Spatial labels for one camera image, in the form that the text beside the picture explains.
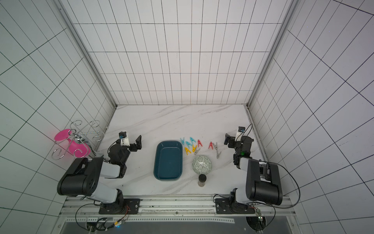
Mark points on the pink wine glass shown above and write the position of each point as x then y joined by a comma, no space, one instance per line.
76,144

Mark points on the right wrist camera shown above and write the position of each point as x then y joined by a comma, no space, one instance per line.
240,132

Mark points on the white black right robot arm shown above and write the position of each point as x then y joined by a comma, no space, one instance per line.
262,183

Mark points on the black cap spice jar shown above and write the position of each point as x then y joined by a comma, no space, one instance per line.
202,180

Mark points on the silver wire glass rack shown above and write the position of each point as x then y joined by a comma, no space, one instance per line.
89,132

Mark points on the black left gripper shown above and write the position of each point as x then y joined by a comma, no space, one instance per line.
135,148

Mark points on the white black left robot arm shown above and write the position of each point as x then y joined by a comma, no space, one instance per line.
82,178

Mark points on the teal plastic storage box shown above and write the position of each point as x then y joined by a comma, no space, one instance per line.
168,165

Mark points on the aluminium mounting rail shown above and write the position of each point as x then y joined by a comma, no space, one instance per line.
171,208

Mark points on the green patterned ceramic bowl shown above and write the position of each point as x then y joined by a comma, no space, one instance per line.
202,165

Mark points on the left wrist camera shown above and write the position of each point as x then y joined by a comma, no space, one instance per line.
124,140

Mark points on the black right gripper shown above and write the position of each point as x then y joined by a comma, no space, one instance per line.
232,142

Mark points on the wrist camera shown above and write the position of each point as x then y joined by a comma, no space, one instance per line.
124,140
240,132

